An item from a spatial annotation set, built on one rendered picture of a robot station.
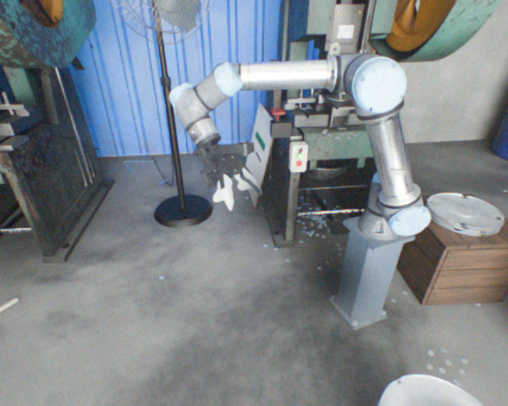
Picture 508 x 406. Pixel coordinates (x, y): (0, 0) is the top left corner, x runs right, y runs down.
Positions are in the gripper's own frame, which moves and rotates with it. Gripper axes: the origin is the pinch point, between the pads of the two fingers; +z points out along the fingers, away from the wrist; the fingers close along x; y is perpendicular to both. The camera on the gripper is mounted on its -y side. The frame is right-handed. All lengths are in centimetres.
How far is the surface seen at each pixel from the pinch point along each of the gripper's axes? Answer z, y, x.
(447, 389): 67, -16, -13
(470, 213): 50, -32, -94
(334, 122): -16, -2, -93
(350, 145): -2, -2, -97
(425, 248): 54, -12, -81
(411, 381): 62, -9, -10
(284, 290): 44, 47, -53
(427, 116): 6, -22, -294
